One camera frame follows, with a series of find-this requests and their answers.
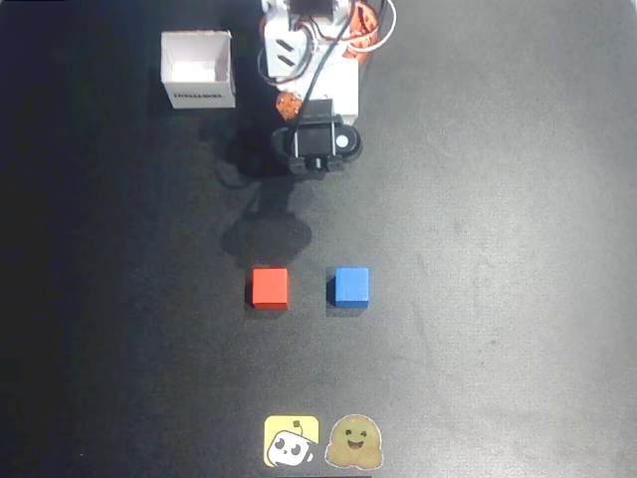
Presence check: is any white open cardboard box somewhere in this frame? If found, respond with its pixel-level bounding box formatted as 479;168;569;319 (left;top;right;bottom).
159;29;238;111

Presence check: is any hugging face emoji sticker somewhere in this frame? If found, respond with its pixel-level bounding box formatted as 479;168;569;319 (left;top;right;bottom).
324;413;384;470

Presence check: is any white servo cable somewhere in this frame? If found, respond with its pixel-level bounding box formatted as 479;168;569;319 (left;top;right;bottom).
342;0;399;56

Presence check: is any yellow robot face sticker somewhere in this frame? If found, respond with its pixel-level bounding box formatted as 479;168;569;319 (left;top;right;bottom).
263;414;320;468

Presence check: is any black webcam on mount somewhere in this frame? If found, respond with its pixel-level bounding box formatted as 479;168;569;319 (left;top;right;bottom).
270;98;364;179

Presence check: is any blue cube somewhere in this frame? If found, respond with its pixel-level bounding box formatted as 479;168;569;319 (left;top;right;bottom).
332;267;372;309

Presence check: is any red cube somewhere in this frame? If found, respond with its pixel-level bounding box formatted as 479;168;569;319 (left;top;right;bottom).
250;267;291;311

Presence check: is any black camera cable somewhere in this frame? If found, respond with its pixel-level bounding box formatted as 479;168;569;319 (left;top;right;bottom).
291;0;394;145

